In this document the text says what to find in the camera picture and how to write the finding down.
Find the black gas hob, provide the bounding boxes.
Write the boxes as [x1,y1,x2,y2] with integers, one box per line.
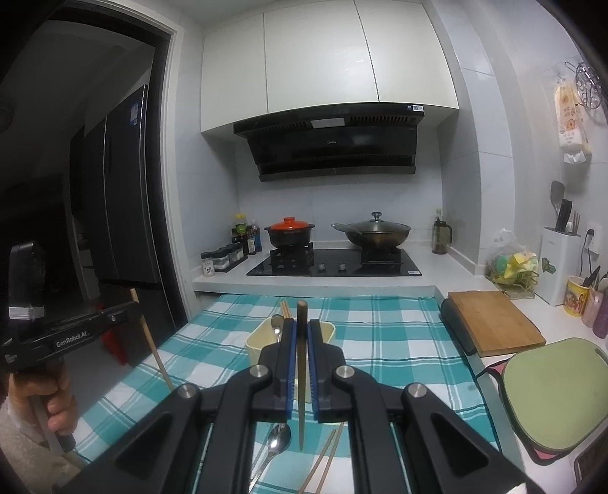
[246,242,423,277]

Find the dark water pitcher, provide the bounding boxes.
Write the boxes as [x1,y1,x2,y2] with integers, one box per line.
[431,216,452,256]

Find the black range hood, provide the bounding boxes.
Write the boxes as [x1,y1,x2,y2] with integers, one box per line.
[233,103,426,184]

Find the hanging wire steamer rack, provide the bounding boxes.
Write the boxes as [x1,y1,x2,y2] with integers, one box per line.
[565,61,608,113]

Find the black clay pot red lid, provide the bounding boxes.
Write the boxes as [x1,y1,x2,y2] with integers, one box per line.
[264,217,315,250]

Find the person's left hand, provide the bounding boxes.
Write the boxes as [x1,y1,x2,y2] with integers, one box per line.
[7,358,79,431]

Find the yellow printed cup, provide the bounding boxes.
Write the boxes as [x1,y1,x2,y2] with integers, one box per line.
[564,275,591,318]

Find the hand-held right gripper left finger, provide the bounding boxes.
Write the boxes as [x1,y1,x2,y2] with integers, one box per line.
[62,318,298,494]

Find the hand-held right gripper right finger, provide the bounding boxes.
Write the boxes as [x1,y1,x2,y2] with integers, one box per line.
[308,319,542,494]

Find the pink cup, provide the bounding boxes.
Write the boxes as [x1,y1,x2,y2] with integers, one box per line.
[580,287,605,328]

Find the large metal spoon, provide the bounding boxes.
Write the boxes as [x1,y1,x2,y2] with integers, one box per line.
[248,422,292,493]

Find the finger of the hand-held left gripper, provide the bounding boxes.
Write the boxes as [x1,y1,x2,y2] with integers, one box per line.
[95,300,138,334]

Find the hanging printed bag packet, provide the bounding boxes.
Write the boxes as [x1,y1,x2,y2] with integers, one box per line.
[553,78,593,165]

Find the dark refrigerator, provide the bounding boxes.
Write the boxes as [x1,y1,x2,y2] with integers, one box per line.
[70,83,188,366]

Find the cream utensil box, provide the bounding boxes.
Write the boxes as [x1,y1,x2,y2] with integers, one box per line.
[244,315,337,404]

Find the white wall cabinet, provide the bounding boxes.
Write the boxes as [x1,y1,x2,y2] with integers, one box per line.
[199,0,461,134]

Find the white wall socket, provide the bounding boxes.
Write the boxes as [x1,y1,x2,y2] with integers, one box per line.
[582,219,604,252]

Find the clear plastic bag yellow contents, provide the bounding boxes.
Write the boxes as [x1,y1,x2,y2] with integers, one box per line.
[484,229,542,287]

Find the teal checked tablecloth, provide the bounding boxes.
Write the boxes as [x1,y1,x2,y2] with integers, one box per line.
[71,293,502,494]

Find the person's left forearm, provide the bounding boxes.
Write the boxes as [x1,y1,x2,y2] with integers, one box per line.
[0,406,81,483]

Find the dark wok with lid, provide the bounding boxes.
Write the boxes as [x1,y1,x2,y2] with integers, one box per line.
[331,212,412,250]

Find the black spatula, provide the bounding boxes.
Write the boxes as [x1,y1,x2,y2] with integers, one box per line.
[550,180,566,230]

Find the green cutting board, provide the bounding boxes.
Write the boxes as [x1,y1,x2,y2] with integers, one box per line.
[501,337,608,452]

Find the red floor object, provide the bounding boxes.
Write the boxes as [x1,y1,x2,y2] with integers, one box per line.
[101,328,129,366]

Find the wooden cutting board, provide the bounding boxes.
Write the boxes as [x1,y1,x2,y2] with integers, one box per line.
[447,290,547,358]

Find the white knife holder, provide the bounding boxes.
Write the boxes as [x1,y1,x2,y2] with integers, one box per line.
[537,226,583,307]

